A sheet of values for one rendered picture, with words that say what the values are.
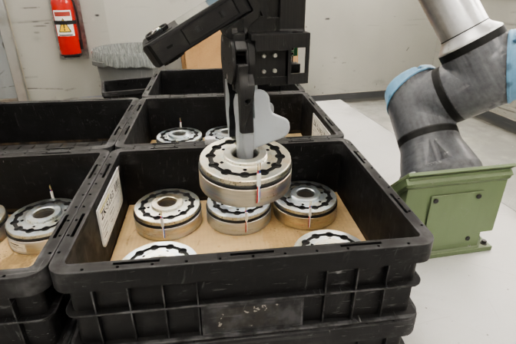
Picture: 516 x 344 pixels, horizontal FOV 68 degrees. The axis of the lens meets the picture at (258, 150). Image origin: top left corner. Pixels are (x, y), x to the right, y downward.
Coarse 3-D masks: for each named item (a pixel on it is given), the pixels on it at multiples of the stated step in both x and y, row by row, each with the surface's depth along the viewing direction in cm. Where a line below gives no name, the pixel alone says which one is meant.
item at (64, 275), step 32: (96, 192) 50; (384, 192) 50; (416, 224) 44; (64, 256) 39; (192, 256) 39; (224, 256) 39; (256, 256) 39; (288, 256) 39; (320, 256) 39; (352, 256) 40; (384, 256) 40; (416, 256) 41; (64, 288) 37; (96, 288) 37; (128, 288) 38
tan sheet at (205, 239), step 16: (336, 192) 70; (128, 208) 65; (272, 208) 65; (128, 224) 61; (208, 224) 61; (272, 224) 61; (336, 224) 61; (352, 224) 61; (128, 240) 57; (144, 240) 57; (176, 240) 57; (192, 240) 57; (208, 240) 57; (224, 240) 57; (240, 240) 57; (256, 240) 57; (272, 240) 57; (288, 240) 57; (112, 256) 54
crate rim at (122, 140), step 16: (176, 96) 91; (192, 96) 91; (208, 96) 91; (272, 96) 93; (288, 96) 93; (304, 96) 91; (320, 112) 80; (128, 128) 75; (336, 128) 72; (128, 144) 65; (144, 144) 65; (160, 144) 65; (176, 144) 65; (192, 144) 65
